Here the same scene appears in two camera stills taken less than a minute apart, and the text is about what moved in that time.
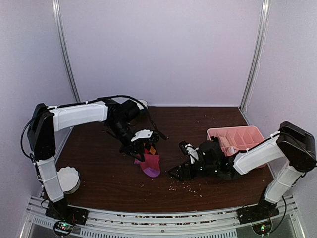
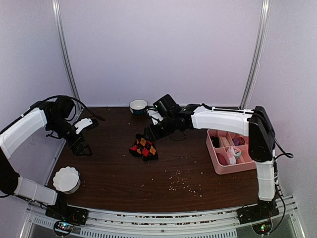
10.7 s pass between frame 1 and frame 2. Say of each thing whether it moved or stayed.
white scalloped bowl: stayed
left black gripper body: moved
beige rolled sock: stayed
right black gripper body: moved
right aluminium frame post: stayed
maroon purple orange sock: moved
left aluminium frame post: stayed
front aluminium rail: stayed
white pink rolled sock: stayed
